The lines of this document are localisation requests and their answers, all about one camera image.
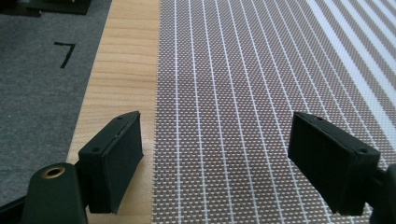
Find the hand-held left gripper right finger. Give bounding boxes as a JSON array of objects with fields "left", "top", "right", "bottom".
[{"left": 287, "top": 111, "right": 381, "bottom": 217}]

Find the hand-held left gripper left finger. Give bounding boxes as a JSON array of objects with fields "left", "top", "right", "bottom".
[{"left": 78, "top": 110, "right": 145, "bottom": 215}]

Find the brown white striped woven placemat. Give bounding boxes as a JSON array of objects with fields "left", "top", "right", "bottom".
[{"left": 151, "top": 0, "right": 396, "bottom": 224}]

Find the dark stand base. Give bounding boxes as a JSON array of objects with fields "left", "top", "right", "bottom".
[{"left": 0, "top": 0, "right": 92, "bottom": 18}]

